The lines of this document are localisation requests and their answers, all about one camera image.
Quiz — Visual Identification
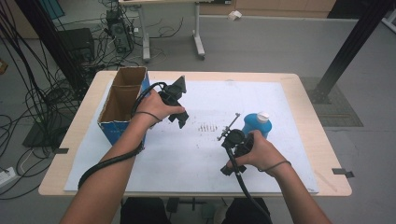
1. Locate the black metal stand post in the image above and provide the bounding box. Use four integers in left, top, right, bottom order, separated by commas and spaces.
307, 0, 396, 105
14, 0, 91, 96

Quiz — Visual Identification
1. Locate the cardboard box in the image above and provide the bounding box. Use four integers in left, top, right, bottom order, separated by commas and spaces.
97, 65, 151, 147

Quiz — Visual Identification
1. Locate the white power strip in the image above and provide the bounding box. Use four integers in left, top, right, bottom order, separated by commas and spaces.
0, 166, 18, 189

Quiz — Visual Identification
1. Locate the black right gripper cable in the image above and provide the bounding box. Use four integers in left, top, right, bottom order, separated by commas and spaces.
225, 146, 274, 224

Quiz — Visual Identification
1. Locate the black equipment box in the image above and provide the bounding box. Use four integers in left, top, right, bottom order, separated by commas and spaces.
58, 27, 95, 63

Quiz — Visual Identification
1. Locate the black computer tower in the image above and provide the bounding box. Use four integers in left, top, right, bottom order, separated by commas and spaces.
105, 8, 134, 54

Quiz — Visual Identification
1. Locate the tangle of black floor cables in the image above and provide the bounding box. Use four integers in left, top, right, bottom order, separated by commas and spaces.
0, 0, 185, 201

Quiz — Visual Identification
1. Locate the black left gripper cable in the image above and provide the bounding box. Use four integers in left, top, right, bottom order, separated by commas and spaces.
77, 81, 169, 190

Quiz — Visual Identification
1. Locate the wooden cabinet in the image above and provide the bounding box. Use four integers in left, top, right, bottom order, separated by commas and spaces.
199, 0, 338, 19

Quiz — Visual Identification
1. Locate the black stand base plate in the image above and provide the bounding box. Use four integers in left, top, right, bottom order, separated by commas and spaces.
21, 115, 78, 149

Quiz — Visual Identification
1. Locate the person's right hand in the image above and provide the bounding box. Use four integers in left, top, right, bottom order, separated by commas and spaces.
226, 130, 292, 174

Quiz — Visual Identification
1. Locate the black wrist strap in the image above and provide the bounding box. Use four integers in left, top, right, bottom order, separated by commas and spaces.
257, 160, 293, 174
134, 110, 163, 123

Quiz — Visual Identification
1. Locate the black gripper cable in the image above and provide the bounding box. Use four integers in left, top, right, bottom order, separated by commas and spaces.
225, 146, 274, 224
77, 81, 169, 190

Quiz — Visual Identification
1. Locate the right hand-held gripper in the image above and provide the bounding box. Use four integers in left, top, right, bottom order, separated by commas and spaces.
217, 112, 255, 177

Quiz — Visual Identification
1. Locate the grey floor mat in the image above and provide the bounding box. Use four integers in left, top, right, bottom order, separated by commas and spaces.
299, 77, 364, 128

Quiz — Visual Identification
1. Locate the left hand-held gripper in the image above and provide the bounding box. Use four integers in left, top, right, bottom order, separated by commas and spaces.
158, 75, 191, 130

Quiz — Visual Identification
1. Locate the white crumpled paper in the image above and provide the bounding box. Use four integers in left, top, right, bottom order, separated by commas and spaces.
226, 9, 244, 22

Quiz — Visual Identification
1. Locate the teal panel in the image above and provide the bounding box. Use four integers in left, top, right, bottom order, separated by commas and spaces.
38, 0, 66, 21

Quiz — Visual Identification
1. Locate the person's left hand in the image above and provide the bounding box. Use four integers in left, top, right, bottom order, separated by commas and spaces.
135, 89, 187, 122

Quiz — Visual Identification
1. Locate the blue bottle with white cap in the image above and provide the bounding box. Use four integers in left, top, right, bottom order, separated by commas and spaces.
241, 111, 273, 140

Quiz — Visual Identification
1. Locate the white desk with metal legs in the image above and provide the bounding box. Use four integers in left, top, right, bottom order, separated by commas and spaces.
118, 0, 233, 63

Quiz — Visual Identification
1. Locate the person's black clothing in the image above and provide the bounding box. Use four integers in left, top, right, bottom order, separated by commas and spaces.
120, 196, 274, 224

